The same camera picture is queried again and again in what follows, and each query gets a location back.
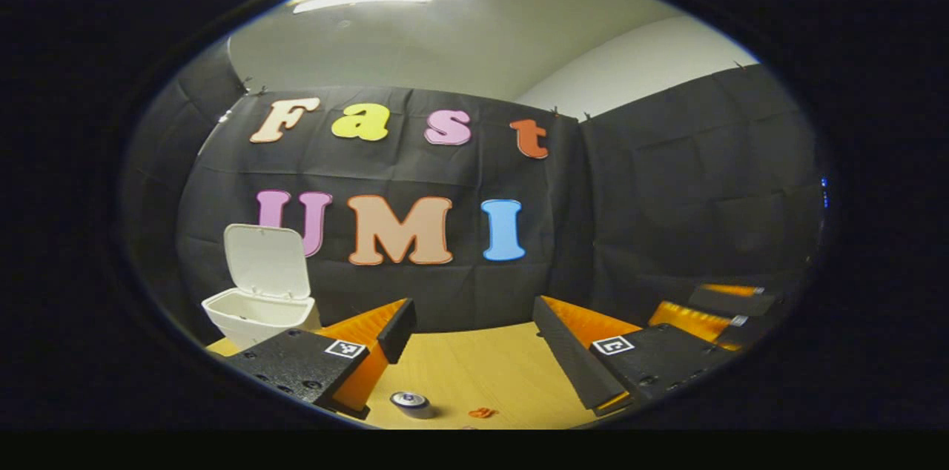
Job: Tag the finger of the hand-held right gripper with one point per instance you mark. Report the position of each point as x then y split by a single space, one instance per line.
730 302
693 320

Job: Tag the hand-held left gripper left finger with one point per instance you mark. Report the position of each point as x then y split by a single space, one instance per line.
397 329

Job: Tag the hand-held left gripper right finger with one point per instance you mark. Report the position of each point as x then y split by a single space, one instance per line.
567 362

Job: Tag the silver blue pop can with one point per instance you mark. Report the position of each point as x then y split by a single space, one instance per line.
411 403

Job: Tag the small orange paper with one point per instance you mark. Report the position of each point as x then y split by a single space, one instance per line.
483 412

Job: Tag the white desktop garbage bin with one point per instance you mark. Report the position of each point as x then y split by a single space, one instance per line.
267 262

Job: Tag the wooden desktop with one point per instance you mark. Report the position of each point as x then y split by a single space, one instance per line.
474 366

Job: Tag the black backdrop cloth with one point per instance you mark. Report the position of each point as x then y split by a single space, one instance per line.
667 196

